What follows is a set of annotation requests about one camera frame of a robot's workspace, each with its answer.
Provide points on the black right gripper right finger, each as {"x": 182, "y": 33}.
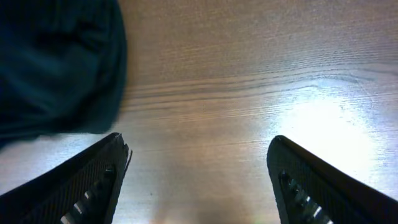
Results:
{"x": 309, "y": 190}

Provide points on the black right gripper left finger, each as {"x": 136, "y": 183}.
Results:
{"x": 83, "y": 189}

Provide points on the dark green t-shirt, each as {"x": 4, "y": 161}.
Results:
{"x": 63, "y": 67}

